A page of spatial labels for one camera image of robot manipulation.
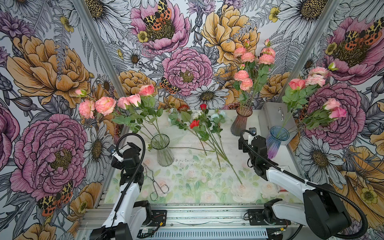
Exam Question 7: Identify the blue purple glass vase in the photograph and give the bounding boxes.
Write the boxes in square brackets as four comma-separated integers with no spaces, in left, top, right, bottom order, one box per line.
[266,126,290,160]

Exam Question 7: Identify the pink rose stem bunch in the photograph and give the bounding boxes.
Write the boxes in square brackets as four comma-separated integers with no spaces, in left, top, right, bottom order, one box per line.
[75,90,155,139]

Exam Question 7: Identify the twelfth pink rose stem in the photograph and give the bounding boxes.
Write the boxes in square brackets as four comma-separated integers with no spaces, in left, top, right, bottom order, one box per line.
[282,79,308,112]

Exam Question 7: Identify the eleventh pink rose stem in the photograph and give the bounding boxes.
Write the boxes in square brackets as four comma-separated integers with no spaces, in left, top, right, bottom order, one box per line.
[295,62,339,99]

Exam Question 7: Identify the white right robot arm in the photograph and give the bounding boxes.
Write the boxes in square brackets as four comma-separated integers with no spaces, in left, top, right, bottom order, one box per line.
[239,134,355,240]

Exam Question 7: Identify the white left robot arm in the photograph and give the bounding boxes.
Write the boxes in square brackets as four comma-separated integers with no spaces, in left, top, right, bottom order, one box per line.
[89,133,149,240]

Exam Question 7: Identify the dark pink glass vase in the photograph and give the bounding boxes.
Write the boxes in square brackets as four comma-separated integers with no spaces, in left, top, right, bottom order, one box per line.
[231,106,253,136]

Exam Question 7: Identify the clear glass vase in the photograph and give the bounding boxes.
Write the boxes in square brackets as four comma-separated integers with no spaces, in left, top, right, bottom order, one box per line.
[151,134,175,167]

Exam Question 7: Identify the metal scissors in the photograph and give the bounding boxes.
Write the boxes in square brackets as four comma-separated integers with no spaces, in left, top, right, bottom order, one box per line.
[145,165,170,202]

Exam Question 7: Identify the grey metal box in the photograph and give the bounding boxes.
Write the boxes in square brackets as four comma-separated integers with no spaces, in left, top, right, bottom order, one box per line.
[259,102,298,146]

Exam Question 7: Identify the pink flower stems on table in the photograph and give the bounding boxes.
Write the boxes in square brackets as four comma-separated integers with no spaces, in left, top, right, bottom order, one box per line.
[168,104,242,183]

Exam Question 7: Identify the floral table mat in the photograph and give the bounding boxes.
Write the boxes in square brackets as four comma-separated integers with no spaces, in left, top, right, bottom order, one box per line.
[117,136,283,205]

